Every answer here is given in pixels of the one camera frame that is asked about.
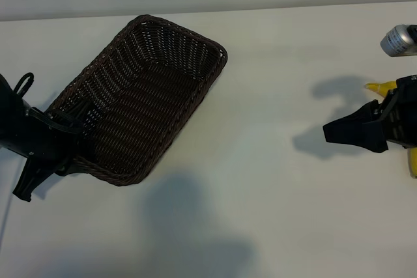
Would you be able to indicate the dark brown wicker basket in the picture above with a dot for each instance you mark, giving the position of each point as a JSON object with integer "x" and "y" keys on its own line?
{"x": 146, "y": 102}

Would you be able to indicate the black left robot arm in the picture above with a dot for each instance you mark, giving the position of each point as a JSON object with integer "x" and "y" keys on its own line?
{"x": 11, "y": 99}

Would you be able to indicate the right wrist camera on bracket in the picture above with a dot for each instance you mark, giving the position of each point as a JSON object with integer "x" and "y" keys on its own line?
{"x": 397, "y": 42}

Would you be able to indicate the yellow banana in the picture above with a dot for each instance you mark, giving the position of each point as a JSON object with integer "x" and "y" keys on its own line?
{"x": 386, "y": 87}

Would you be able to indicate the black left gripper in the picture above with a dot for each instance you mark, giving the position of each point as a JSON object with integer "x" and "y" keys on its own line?
{"x": 39, "y": 138}

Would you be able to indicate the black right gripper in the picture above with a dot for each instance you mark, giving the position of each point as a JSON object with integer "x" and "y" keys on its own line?
{"x": 404, "y": 112}

